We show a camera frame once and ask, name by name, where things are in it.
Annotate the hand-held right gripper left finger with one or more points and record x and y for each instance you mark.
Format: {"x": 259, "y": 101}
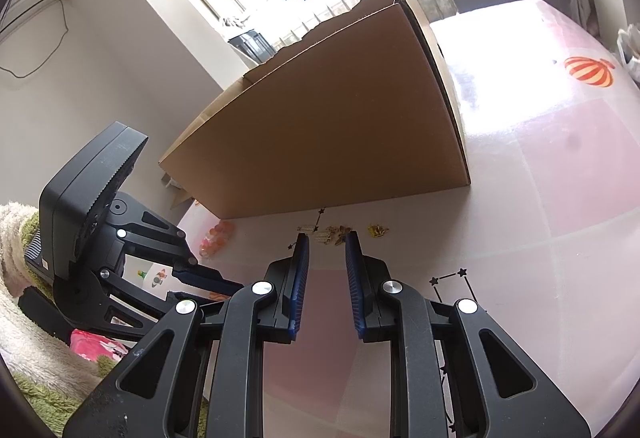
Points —
{"x": 300, "y": 278}

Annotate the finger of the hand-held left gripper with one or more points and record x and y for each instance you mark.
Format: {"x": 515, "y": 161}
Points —
{"x": 205, "y": 275}
{"x": 130, "y": 303}

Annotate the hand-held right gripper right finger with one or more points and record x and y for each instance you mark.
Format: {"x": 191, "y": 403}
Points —
{"x": 354, "y": 278}

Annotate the brown butterfly earring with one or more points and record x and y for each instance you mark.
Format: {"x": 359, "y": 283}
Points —
{"x": 342, "y": 233}

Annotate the gold comb hair clip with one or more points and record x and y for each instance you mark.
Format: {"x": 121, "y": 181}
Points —
{"x": 307, "y": 229}
{"x": 325, "y": 236}

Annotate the yellow butterfly earring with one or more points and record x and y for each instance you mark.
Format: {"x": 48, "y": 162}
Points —
{"x": 377, "y": 230}

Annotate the brown cardboard box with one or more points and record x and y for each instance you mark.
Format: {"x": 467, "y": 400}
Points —
{"x": 325, "y": 118}

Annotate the pink patterned pajamas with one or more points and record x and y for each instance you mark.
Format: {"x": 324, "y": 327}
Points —
{"x": 95, "y": 345}

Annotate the blue striped cloth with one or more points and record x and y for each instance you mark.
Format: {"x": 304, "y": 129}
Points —
{"x": 37, "y": 253}

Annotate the fluffy white green robe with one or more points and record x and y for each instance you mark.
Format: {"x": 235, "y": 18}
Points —
{"x": 30, "y": 348}

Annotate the black storage rack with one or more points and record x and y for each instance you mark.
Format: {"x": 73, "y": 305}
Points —
{"x": 250, "y": 46}

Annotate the white plastic bag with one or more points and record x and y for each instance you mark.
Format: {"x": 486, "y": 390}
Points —
{"x": 631, "y": 53}

